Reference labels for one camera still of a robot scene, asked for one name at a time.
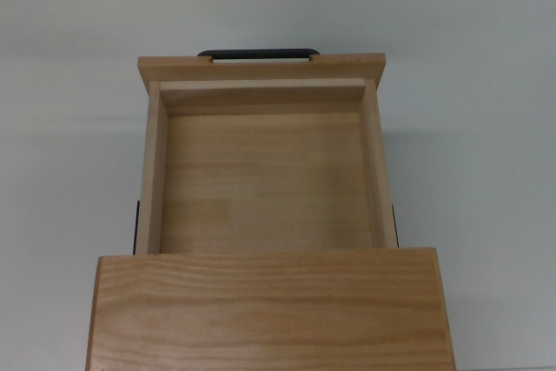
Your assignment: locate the wooden drawer with handle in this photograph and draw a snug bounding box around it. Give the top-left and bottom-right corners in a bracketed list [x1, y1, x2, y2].
[135, 52, 398, 255]

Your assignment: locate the black metal drawer handle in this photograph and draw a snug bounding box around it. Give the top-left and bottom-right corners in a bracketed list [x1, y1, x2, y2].
[196, 48, 321, 62]

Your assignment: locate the wooden drawer cabinet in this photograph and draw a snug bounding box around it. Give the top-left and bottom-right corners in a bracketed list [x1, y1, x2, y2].
[84, 247, 457, 371]

